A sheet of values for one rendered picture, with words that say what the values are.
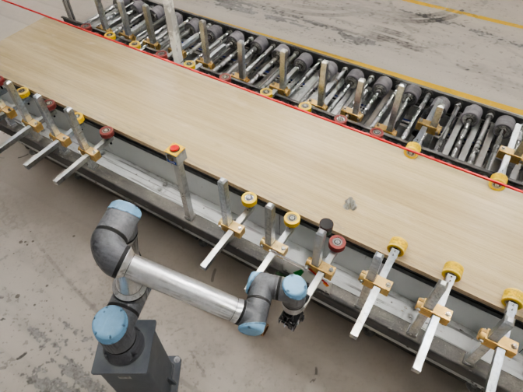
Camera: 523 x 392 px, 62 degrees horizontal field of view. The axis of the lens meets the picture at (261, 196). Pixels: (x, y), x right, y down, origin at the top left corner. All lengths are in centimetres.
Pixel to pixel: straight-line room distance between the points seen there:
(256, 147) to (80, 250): 156
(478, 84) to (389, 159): 256
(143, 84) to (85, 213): 113
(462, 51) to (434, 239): 344
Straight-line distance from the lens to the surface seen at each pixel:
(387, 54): 506
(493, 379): 190
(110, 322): 200
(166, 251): 317
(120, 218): 155
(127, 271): 151
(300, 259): 233
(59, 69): 338
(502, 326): 185
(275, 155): 242
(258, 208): 234
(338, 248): 205
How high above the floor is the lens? 260
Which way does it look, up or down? 50 degrees down
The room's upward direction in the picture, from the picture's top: 1 degrees counter-clockwise
